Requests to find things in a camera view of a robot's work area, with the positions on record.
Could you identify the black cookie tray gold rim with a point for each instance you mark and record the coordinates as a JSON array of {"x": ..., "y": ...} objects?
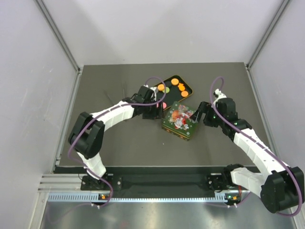
[{"x": 174, "y": 94}]

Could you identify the round orange cookie right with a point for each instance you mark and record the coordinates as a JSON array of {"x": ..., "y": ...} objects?
[{"x": 184, "y": 93}]

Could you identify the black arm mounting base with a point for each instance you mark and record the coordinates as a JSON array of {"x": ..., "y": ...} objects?
[{"x": 153, "y": 181}]

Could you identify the black metal tweezers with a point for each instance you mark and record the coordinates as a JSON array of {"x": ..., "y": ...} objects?
[{"x": 116, "y": 94}]

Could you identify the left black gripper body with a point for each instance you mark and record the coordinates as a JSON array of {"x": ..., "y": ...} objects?
[{"x": 150, "y": 111}]

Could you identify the orange fish cookie on tray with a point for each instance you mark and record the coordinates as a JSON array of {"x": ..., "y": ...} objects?
[{"x": 181, "y": 87}]

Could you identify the gold tin lid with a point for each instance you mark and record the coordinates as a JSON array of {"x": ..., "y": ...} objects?
[{"x": 178, "y": 121}]

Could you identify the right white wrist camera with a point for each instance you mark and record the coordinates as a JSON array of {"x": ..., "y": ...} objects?
[{"x": 217, "y": 94}]

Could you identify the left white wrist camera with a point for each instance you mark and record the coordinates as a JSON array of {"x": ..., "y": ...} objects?
[{"x": 150, "y": 94}]

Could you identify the green christmas cookie tin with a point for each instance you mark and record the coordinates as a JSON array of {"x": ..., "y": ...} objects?
[{"x": 176, "y": 136}]

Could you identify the round orange cookie left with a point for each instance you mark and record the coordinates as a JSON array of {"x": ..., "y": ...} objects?
[{"x": 161, "y": 87}]

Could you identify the round orange cookie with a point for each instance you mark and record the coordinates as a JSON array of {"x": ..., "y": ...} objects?
[
  {"x": 161, "y": 87},
  {"x": 184, "y": 93},
  {"x": 174, "y": 81}
]

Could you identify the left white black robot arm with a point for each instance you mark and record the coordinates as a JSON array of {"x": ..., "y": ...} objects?
[{"x": 87, "y": 134}]

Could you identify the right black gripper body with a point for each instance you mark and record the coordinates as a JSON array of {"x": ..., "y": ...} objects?
[{"x": 213, "y": 118}]

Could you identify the round orange cookie top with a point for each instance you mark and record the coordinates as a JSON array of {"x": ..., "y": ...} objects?
[{"x": 174, "y": 81}]

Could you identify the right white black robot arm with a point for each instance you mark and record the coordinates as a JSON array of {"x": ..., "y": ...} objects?
[{"x": 278, "y": 185}]

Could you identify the white slotted cable duct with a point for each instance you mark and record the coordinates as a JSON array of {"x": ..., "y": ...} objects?
[{"x": 100, "y": 198}]

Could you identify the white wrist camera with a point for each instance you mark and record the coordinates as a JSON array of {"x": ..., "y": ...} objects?
[
  {"x": 217, "y": 94},
  {"x": 150, "y": 94}
]

